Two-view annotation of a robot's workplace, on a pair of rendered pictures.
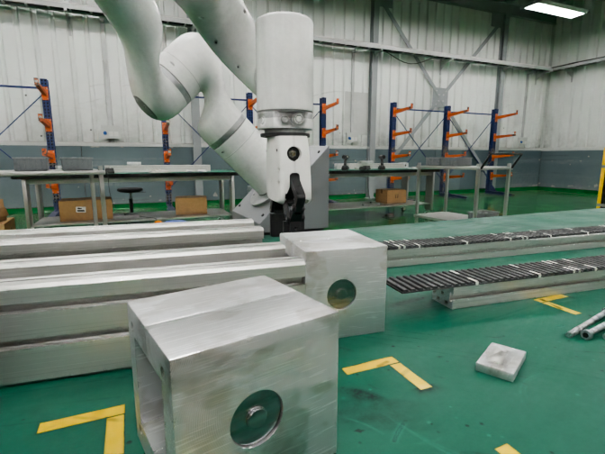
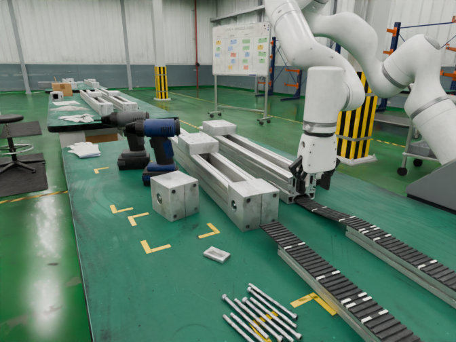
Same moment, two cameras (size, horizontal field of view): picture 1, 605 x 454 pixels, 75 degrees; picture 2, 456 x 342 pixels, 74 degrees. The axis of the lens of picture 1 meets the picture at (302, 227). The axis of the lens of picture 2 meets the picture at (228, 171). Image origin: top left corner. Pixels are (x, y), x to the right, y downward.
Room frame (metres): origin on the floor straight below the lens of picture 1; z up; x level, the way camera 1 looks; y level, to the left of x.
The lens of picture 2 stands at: (0.29, -0.72, 1.16)
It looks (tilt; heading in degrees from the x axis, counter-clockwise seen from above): 19 degrees down; 84
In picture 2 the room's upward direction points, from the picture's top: straight up
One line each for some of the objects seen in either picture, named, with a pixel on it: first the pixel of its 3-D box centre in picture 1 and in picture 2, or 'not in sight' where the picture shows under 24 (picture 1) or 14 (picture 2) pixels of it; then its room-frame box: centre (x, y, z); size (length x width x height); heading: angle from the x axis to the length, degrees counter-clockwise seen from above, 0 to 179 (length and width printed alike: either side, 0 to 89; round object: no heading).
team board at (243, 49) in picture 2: not in sight; (239, 74); (1.25, 5.97, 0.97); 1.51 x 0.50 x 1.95; 133
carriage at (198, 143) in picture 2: not in sight; (197, 146); (0.29, 0.39, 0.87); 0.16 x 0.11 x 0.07; 108
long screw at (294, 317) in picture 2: (590, 322); (271, 300); (0.41, -0.32, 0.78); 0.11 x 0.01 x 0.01; 125
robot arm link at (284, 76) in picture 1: (284, 67); (324, 93); (0.61, 0.03, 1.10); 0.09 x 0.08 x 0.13; 13
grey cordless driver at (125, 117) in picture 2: not in sight; (124, 140); (0.02, 0.44, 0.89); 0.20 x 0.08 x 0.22; 7
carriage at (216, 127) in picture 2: not in sight; (218, 129); (0.40, 0.69, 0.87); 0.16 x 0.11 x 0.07; 108
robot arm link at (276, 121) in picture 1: (285, 123); (318, 126); (0.61, 0.03, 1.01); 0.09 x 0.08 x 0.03; 18
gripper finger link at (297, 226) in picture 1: (295, 226); (297, 182); (0.56, 0.01, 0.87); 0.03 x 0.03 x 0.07; 18
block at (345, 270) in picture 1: (325, 276); (256, 203); (0.44, -0.03, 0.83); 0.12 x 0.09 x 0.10; 18
